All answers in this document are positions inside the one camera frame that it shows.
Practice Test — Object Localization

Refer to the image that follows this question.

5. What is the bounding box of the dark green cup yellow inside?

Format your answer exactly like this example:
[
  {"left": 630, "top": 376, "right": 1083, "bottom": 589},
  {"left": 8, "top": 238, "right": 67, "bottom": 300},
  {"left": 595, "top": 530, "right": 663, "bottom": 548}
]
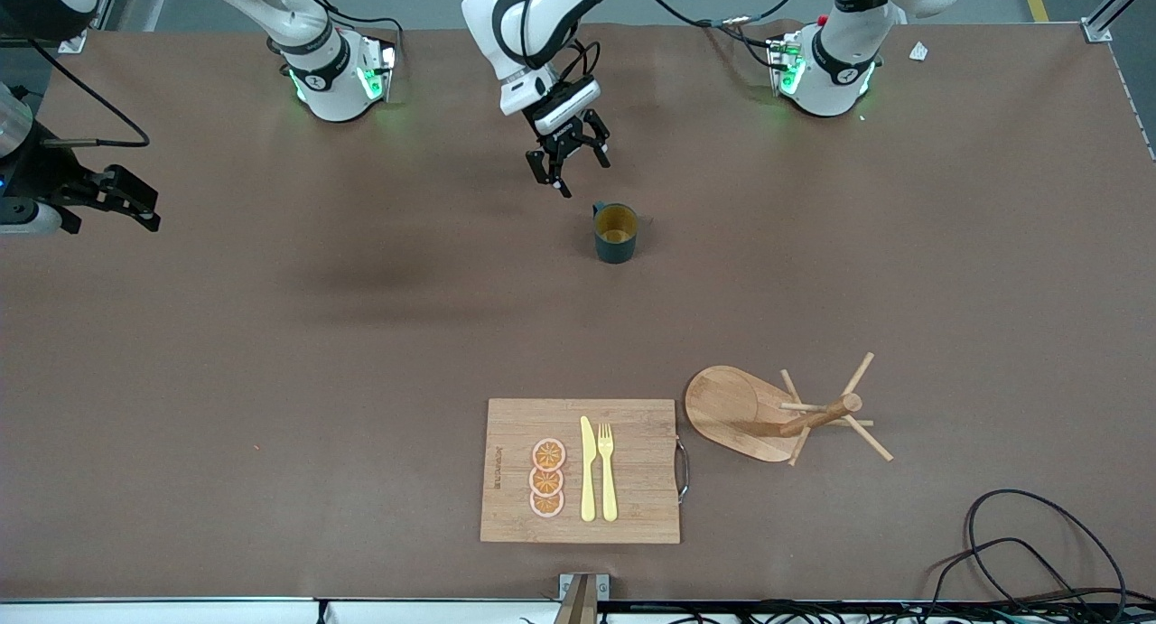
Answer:
[{"left": 592, "top": 201, "right": 639, "bottom": 265}]

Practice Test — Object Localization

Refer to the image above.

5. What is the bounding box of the wooden cup rack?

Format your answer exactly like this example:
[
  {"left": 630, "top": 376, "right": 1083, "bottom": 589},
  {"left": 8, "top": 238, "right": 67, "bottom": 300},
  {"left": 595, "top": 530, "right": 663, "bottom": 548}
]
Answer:
[{"left": 685, "top": 352, "right": 894, "bottom": 467}]

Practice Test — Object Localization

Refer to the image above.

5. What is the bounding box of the yellow plastic knife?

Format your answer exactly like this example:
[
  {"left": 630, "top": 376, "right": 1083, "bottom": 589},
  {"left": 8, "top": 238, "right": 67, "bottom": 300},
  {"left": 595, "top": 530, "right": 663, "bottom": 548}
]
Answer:
[{"left": 580, "top": 415, "right": 598, "bottom": 523}]

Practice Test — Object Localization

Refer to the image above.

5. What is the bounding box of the bamboo cutting board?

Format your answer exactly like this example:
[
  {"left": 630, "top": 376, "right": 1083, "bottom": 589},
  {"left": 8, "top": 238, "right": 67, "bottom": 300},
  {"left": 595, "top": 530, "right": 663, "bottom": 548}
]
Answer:
[{"left": 480, "top": 398, "right": 690, "bottom": 545}]

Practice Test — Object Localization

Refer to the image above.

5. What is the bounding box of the yellow plastic fork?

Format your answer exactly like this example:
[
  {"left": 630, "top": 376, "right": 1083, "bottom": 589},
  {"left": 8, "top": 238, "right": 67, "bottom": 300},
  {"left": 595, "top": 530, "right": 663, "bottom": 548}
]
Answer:
[{"left": 597, "top": 423, "right": 619, "bottom": 523}]

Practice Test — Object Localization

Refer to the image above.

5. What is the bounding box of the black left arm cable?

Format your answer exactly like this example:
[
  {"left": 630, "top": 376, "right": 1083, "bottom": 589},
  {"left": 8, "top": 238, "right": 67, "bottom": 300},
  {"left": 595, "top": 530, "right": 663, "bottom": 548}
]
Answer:
[{"left": 558, "top": 0, "right": 814, "bottom": 85}]

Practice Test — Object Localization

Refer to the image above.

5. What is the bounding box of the black left base cable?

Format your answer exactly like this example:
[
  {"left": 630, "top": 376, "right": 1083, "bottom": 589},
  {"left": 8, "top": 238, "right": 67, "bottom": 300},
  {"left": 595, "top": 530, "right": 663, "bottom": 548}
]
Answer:
[{"left": 693, "top": 17, "right": 778, "bottom": 70}]

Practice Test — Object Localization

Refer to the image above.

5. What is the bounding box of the black base cable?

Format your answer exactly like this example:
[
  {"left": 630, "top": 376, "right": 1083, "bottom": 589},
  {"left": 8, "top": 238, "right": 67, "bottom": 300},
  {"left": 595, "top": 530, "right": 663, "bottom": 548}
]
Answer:
[
  {"left": 693, "top": 17, "right": 778, "bottom": 70},
  {"left": 280, "top": 0, "right": 405, "bottom": 61}
]

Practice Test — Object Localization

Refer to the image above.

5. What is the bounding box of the black right base cable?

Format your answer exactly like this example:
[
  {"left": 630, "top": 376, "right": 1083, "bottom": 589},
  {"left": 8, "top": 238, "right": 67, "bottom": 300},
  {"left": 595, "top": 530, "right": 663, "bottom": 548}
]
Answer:
[{"left": 280, "top": 0, "right": 405, "bottom": 61}]

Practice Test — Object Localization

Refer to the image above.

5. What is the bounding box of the metal camera stand bracket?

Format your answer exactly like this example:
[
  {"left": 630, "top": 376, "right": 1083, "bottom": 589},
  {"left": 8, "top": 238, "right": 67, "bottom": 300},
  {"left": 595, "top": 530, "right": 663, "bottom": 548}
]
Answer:
[{"left": 553, "top": 573, "right": 611, "bottom": 624}]

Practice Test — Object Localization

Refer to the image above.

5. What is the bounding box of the black loose cable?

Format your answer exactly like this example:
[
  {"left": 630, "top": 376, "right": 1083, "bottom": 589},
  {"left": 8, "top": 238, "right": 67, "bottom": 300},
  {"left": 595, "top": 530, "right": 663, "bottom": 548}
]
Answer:
[
  {"left": 965, "top": 489, "right": 1130, "bottom": 620},
  {"left": 926, "top": 538, "right": 1089, "bottom": 624}
]

